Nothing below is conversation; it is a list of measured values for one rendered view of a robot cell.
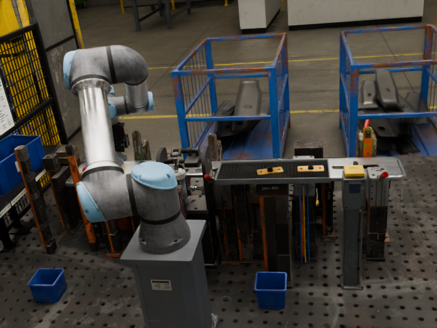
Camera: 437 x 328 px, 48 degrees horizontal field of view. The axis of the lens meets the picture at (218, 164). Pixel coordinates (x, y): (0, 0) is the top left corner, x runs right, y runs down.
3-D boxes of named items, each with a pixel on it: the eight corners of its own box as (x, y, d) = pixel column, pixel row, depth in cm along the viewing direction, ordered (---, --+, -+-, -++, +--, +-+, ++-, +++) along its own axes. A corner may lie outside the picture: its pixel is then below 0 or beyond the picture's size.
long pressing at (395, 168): (398, 155, 201) (398, 151, 201) (408, 181, 182) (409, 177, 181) (82, 163, 226) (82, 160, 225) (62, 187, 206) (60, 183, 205)
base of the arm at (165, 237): (183, 254, 135) (179, 224, 131) (132, 253, 138) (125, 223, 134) (195, 224, 149) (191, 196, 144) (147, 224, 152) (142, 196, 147)
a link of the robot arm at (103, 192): (136, 207, 128) (108, 36, 147) (77, 218, 126) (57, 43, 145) (140, 220, 139) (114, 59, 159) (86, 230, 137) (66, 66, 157)
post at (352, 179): (361, 276, 180) (364, 168, 161) (363, 289, 174) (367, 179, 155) (339, 276, 182) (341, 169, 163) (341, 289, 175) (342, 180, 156)
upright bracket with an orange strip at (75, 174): (98, 249, 213) (72, 144, 191) (97, 251, 211) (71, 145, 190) (92, 249, 213) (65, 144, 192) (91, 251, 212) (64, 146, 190)
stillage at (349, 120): (339, 126, 490) (339, 29, 449) (423, 123, 475) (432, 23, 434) (348, 184, 384) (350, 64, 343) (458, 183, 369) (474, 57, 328)
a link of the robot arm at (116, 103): (123, 99, 182) (123, 91, 192) (93, 104, 181) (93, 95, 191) (127, 119, 186) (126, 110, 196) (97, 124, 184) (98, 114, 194)
